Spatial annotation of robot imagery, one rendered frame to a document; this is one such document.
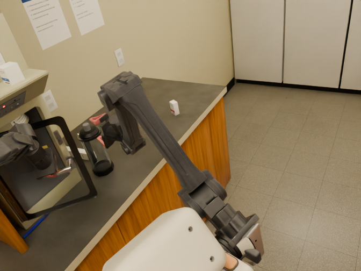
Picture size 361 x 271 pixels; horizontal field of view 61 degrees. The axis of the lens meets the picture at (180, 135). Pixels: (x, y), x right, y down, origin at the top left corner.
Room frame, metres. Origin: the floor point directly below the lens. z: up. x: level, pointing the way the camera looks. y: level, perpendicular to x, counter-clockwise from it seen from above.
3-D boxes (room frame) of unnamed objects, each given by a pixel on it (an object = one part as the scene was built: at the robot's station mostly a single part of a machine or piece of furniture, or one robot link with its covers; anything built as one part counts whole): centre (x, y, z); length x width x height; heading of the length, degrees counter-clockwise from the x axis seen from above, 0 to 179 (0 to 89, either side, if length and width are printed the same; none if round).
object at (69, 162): (0.90, 0.46, 1.20); 0.10 x 0.05 x 0.03; 101
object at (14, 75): (1.02, 0.52, 1.54); 0.05 x 0.05 x 0.06; 49
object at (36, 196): (0.91, 0.53, 1.19); 0.30 x 0.01 x 0.40; 101
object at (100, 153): (1.17, 0.40, 1.06); 0.11 x 0.11 x 0.21
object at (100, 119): (1.11, 0.32, 1.23); 0.09 x 0.07 x 0.07; 53
